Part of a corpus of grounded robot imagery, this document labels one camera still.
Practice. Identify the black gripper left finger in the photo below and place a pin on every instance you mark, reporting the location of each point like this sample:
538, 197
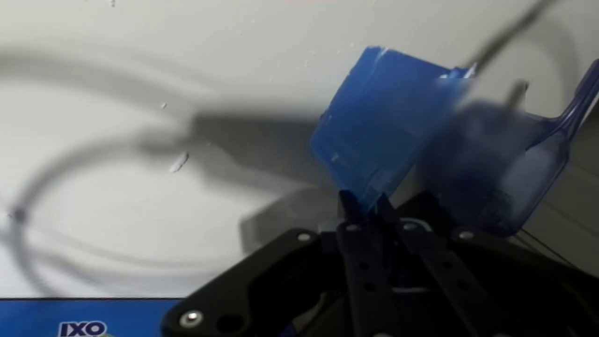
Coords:
300, 292

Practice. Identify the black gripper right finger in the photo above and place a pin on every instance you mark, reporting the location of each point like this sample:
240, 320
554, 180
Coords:
487, 287

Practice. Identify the blue plastic cup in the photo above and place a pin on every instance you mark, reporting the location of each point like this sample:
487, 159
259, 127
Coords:
386, 118

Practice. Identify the translucent blue plastic scoop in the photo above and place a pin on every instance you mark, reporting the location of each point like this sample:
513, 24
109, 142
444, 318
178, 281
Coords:
498, 169

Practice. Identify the blue orange detergent box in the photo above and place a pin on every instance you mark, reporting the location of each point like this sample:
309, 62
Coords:
75, 318

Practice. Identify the white washing machine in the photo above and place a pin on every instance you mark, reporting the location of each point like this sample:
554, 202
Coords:
124, 94

